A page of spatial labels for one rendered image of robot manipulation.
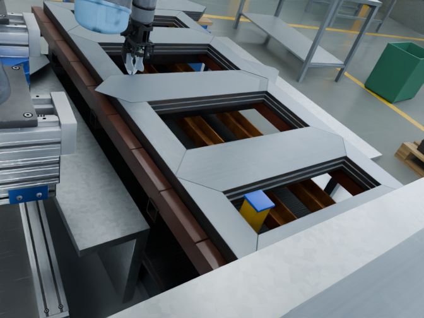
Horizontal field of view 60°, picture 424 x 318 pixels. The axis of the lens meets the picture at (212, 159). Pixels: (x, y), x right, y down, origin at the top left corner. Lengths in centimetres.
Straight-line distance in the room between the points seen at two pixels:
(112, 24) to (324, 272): 49
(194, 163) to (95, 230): 32
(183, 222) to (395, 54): 411
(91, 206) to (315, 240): 66
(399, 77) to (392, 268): 415
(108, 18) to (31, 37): 78
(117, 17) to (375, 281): 54
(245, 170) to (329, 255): 47
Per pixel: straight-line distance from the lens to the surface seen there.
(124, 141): 111
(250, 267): 58
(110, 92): 125
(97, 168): 122
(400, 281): 68
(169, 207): 93
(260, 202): 94
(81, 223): 106
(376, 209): 83
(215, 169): 102
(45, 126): 87
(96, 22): 54
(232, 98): 145
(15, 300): 149
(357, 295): 61
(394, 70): 478
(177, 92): 134
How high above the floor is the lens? 149
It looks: 36 degrees down
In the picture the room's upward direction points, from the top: 19 degrees clockwise
